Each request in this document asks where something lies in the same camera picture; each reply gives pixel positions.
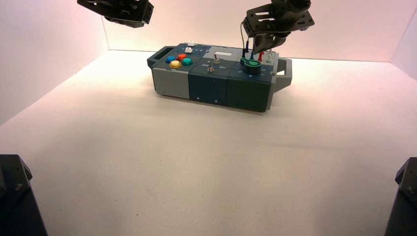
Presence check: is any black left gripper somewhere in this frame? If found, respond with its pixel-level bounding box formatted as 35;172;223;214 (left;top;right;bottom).
77;0;154;29

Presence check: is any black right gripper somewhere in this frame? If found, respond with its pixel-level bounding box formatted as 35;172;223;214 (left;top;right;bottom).
241;3;315;55

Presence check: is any green rotary knob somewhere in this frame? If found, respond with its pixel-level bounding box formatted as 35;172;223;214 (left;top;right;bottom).
240;58;262;75

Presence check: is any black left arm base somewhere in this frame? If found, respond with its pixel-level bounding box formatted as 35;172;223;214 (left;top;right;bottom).
0;154;48;236

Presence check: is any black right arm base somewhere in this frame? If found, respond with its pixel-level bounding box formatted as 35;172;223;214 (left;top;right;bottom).
384;157;417;236

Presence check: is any grey and teal control box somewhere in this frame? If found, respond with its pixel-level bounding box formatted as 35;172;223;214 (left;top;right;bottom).
147;42;293;113

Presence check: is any black jumper wire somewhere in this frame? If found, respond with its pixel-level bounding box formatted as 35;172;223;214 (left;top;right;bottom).
240;23;250;59

